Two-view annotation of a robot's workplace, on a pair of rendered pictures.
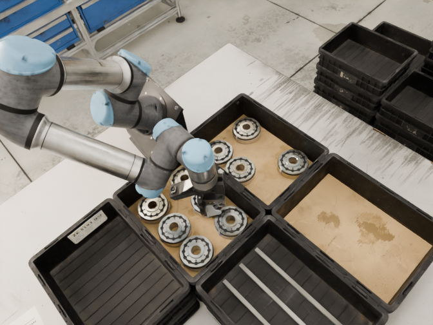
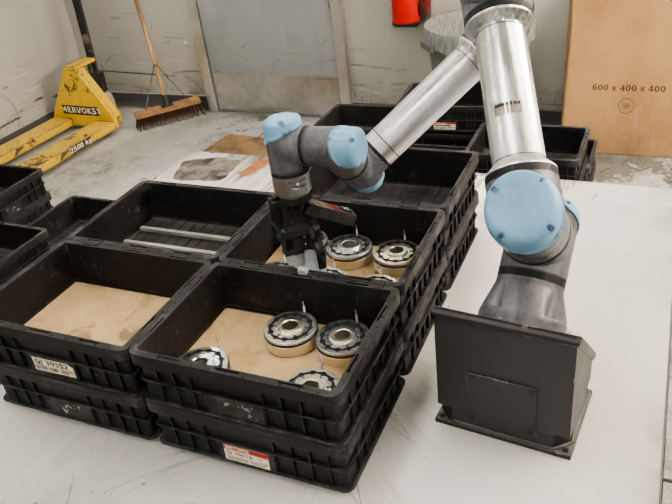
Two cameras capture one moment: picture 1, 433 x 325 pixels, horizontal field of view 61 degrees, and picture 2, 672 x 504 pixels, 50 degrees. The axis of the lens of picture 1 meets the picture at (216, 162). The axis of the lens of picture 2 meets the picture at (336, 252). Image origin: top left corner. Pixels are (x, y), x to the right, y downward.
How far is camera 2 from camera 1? 1.78 m
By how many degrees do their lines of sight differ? 90
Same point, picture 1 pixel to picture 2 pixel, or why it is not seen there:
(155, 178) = not seen: hidden behind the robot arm
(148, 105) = (503, 289)
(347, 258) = (110, 307)
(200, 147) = (276, 118)
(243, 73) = not seen: outside the picture
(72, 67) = (482, 44)
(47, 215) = (586, 264)
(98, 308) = (389, 192)
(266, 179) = (244, 346)
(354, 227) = (98, 337)
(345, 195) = not seen: hidden behind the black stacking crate
